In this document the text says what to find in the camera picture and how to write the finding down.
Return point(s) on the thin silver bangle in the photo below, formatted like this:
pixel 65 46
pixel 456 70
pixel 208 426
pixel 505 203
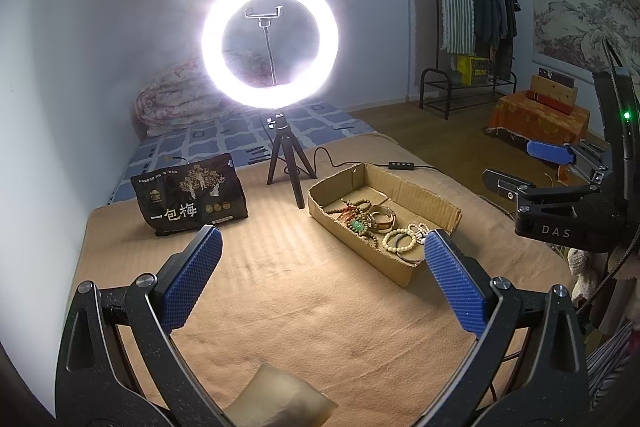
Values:
pixel 412 261

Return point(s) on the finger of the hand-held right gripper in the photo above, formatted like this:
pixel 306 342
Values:
pixel 505 184
pixel 550 152

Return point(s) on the black snack bag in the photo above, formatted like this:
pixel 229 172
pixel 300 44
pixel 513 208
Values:
pixel 190 192

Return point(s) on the striped towel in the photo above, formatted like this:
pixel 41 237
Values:
pixel 457 2

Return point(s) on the black tripod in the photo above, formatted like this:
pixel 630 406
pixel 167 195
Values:
pixel 282 142

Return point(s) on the grey striped clothing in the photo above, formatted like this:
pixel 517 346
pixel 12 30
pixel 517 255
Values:
pixel 615 357

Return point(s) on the orange cloth covered table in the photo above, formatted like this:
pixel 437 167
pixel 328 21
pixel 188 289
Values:
pixel 530 119

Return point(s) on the dark flat box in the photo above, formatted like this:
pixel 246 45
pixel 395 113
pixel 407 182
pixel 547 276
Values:
pixel 555 74

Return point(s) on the floral quilt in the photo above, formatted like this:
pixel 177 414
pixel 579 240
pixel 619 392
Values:
pixel 170 102

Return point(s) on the blue patterned bed sheet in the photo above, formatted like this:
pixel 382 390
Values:
pixel 225 137

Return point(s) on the person's right hand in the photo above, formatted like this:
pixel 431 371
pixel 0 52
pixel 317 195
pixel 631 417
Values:
pixel 582 287

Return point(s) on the black clothes rack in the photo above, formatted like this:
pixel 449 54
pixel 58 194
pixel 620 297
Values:
pixel 422 92

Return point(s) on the cardboard box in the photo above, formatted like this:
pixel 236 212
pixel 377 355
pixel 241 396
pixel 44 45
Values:
pixel 350 244

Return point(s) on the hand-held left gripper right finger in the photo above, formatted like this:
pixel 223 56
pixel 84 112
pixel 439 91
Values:
pixel 455 282

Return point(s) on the landscape wall painting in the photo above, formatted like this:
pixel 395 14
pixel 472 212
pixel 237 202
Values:
pixel 575 17

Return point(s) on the dark hanging clothes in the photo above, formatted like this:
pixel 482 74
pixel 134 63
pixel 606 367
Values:
pixel 492 17

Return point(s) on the wide brown bangle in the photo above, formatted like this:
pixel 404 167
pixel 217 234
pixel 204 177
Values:
pixel 387 222

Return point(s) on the yellow box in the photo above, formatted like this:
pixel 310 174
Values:
pixel 472 69

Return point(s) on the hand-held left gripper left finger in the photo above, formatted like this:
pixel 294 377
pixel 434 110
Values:
pixel 195 272

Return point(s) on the cream cushion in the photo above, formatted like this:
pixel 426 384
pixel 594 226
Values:
pixel 280 399

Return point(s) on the phone holder on pole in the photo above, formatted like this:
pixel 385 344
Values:
pixel 264 13

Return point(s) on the tan wooden box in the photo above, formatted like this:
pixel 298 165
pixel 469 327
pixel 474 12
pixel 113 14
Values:
pixel 550 88

